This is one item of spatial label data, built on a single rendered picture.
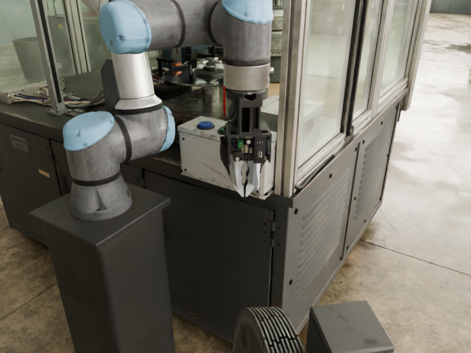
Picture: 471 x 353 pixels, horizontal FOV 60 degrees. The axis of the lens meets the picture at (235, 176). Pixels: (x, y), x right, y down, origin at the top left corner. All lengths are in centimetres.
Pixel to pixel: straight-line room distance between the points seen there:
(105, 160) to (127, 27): 43
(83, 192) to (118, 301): 29
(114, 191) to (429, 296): 149
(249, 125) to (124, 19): 24
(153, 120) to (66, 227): 32
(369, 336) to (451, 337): 152
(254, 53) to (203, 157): 54
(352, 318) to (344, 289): 156
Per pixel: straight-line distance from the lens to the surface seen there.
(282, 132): 103
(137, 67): 102
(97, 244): 96
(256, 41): 64
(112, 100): 163
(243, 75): 65
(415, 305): 200
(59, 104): 187
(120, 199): 104
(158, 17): 66
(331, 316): 41
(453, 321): 199
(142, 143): 102
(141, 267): 113
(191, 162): 117
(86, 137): 97
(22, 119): 188
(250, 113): 65
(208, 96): 151
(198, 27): 70
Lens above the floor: 129
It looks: 27 degrees down
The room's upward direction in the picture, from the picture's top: straight up
